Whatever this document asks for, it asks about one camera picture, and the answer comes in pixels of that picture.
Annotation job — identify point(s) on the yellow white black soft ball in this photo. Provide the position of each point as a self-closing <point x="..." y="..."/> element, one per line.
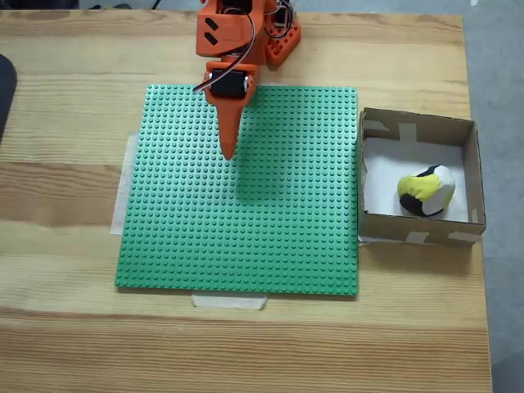
<point x="421" y="188"/>

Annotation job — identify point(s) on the white paper box liner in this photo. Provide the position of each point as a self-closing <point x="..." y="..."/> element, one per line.
<point x="385" y="163"/>

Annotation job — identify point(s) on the brown cardboard box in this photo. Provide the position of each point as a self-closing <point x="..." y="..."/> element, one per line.
<point x="421" y="233"/>

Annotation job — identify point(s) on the green studded baseplate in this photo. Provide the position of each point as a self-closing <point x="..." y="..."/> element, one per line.
<point x="286" y="204"/>

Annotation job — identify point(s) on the long masking tape strip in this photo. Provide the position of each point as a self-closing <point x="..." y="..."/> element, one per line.
<point x="123" y="184"/>

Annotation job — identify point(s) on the short masking tape strip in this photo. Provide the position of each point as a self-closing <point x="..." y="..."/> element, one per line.
<point x="229" y="303"/>

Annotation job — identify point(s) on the small white tape piece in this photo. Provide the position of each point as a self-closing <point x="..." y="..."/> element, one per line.
<point x="363" y="241"/>

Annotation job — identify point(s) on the black rounded object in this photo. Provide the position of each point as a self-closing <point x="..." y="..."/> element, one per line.
<point x="6" y="94"/>

